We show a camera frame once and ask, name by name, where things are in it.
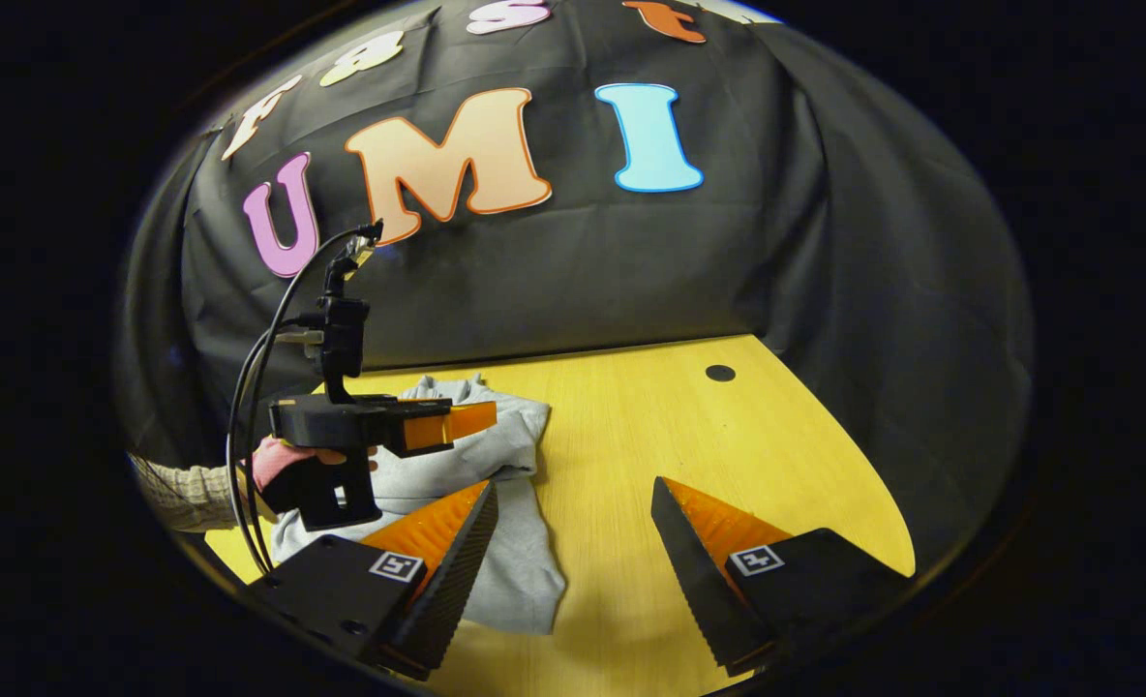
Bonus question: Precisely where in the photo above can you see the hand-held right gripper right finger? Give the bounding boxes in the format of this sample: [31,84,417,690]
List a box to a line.
[650,475,915,678]

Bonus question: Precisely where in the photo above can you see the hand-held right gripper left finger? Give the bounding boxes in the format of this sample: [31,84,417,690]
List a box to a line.
[249,479,499,681]

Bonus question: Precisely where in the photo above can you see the black backdrop cloth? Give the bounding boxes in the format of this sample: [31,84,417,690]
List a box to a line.
[113,0,1034,572]

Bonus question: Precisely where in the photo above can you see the grey zip-neck sweatshirt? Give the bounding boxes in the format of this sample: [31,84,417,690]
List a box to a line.
[270,373,567,637]

